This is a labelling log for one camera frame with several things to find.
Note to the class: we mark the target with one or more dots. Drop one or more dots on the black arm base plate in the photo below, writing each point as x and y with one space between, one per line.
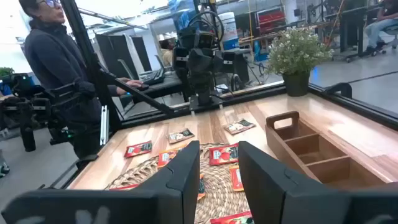
217 104

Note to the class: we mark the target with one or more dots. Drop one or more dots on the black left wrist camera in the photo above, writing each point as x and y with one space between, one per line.
204 40

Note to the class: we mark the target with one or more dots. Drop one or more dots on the wooden compartment tray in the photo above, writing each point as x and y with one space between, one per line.
317 155

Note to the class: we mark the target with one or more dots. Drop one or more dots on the blue and white bottle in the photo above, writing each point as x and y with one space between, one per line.
230 34

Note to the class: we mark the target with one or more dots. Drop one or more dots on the black keyboard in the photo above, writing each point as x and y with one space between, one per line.
154 77

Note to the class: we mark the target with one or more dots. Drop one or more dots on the person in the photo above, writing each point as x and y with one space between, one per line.
377 28
167 54
56 62

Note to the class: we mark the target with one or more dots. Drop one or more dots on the silver aluminium bracket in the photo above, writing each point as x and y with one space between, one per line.
104 124

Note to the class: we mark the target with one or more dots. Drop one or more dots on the beige apple tea packet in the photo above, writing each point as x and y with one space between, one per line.
181 136
239 126

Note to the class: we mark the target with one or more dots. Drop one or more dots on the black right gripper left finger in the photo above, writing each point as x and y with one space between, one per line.
161 205

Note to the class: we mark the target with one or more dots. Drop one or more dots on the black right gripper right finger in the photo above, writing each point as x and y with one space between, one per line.
280 202

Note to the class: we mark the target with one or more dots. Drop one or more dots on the black computer mouse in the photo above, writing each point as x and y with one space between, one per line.
143 87

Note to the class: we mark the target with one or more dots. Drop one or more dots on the red tool cabinet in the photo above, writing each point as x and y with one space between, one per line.
272 20

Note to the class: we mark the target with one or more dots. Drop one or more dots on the dark grey desk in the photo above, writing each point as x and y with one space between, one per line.
161 88

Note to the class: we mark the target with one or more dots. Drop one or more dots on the black arch bracket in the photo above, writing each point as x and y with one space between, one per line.
339 85

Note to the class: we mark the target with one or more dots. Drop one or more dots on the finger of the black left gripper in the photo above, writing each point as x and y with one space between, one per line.
180 58
228 62

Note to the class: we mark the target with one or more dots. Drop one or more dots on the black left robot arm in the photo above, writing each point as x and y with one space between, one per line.
202 90

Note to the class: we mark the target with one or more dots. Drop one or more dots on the black background robot arm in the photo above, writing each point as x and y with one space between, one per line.
26 105

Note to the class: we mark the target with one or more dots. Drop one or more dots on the round woven straw placemat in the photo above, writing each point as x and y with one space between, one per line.
217 193

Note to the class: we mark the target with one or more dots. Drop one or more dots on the red strawberry tea packet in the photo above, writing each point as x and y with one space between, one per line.
138 149
223 154
231 219
124 187

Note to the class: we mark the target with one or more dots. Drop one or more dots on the potted white-flowered plant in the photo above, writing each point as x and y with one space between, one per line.
297 84

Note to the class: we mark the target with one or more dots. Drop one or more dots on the black partition panel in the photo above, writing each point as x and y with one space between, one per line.
115 56

